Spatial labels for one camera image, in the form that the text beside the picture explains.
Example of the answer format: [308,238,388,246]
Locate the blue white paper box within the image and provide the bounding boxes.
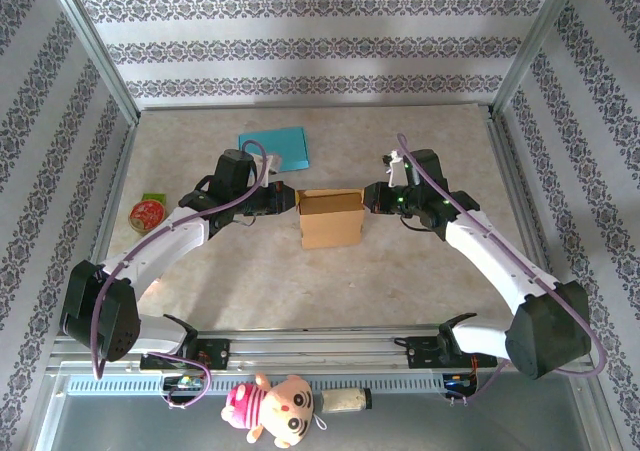
[237,126,311,173]

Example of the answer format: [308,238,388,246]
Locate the brown cardboard box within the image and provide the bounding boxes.
[295,188,366,251]

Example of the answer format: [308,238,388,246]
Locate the red round tin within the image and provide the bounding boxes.
[128,199,166,236]

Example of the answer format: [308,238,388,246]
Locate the small circuit board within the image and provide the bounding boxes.
[443,373,479,390]
[162,374,204,391]

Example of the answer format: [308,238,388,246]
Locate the beige cylinder black cap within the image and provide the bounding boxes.
[319,387,374,415]

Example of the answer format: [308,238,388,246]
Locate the pink plush doll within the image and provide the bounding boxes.
[220,372,329,450]

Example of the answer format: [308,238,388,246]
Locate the aluminium side rail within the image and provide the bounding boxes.
[69,120,139,337]
[485,105,584,333]

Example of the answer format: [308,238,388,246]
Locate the aluminium mounting rail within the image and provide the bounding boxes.
[47,323,594,377]

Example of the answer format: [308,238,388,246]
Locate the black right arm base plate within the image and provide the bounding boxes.
[394,334,499,371]

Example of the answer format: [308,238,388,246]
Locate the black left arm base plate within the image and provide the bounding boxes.
[139,338,232,372]

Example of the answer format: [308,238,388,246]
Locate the grey slotted cable duct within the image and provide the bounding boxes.
[64,374,451,397]

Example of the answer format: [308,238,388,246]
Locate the aluminium frame post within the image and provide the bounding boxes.
[491,0,592,118]
[42,0,142,127]

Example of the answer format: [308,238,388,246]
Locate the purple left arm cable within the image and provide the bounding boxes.
[91,139,271,411]

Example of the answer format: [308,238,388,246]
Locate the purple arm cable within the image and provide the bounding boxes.
[91,139,271,411]
[396,132,609,406]

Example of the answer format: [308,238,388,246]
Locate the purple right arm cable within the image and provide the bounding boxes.
[396,132,609,406]

